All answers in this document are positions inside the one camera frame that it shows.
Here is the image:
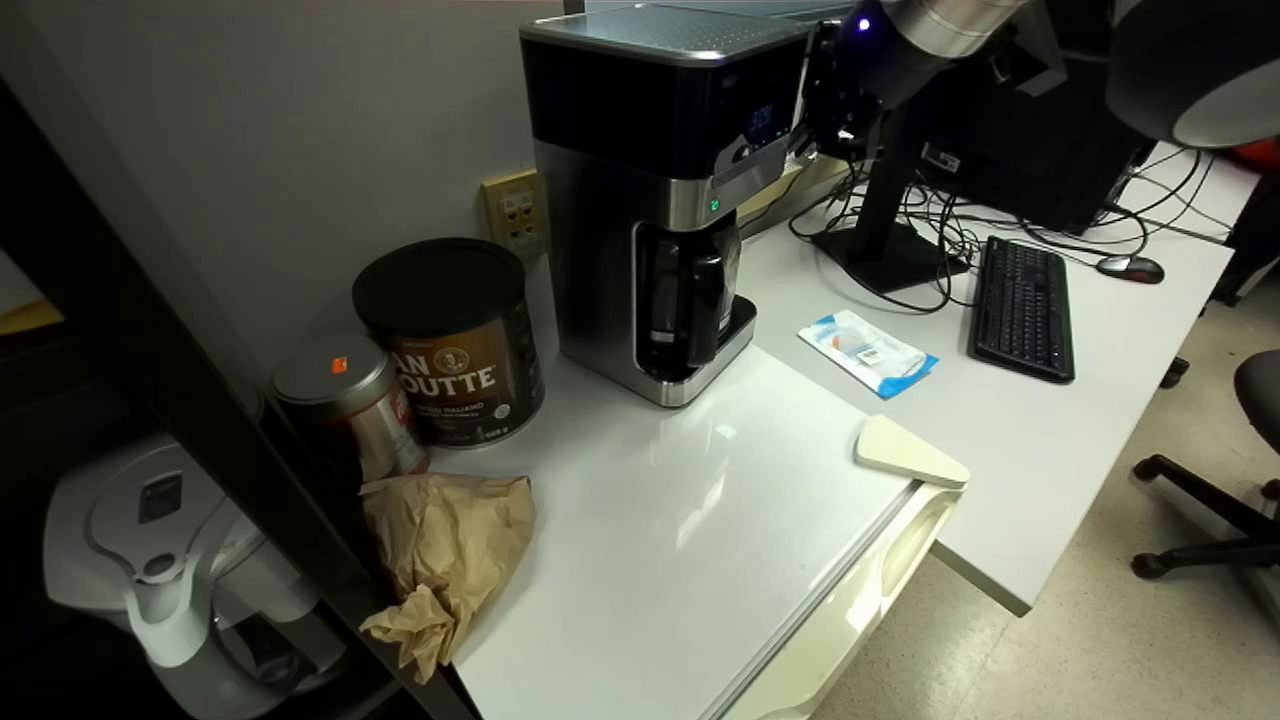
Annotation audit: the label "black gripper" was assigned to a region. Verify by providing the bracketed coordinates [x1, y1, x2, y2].
[805, 0, 935, 167]

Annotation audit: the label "black steel coffee maker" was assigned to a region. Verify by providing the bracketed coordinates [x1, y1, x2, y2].
[516, 0, 859, 411]

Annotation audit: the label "glass coffee carafe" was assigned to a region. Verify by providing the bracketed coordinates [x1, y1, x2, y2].
[627, 215, 744, 390]

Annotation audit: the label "brown coffee can black lid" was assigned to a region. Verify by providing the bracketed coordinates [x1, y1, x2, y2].
[348, 235, 546, 454]

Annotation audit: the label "black monitor stand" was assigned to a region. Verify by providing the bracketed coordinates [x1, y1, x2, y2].
[809, 102, 972, 300]

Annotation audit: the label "black computer monitor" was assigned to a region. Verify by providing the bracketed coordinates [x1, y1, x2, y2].
[916, 0, 1168, 240]

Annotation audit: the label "white blue wipes packet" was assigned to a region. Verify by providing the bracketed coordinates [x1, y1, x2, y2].
[796, 309, 942, 403]

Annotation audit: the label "black computer keyboard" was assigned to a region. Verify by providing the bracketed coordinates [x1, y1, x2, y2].
[965, 233, 1080, 390]

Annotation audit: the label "black computer mouse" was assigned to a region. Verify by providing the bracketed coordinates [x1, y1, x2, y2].
[1091, 248, 1168, 288]

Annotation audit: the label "cream plastic corner piece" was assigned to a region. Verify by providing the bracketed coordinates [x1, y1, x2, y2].
[847, 411, 974, 493]

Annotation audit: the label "black office chair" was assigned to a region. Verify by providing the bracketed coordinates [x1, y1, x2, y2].
[1129, 347, 1280, 586]

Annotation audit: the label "metal canister orange dot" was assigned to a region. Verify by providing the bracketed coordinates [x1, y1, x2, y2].
[266, 338, 433, 493]

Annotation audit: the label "crumpled brown paper bag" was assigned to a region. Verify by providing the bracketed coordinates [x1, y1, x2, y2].
[350, 466, 538, 691]

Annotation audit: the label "white water filter pitcher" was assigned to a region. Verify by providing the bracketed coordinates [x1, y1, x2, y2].
[35, 428, 350, 720]

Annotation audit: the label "black mouse cables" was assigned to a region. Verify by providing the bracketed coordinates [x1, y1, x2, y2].
[1101, 136, 1252, 256]

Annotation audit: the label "beige wall outlet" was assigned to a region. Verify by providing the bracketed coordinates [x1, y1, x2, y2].
[475, 163, 551, 262]

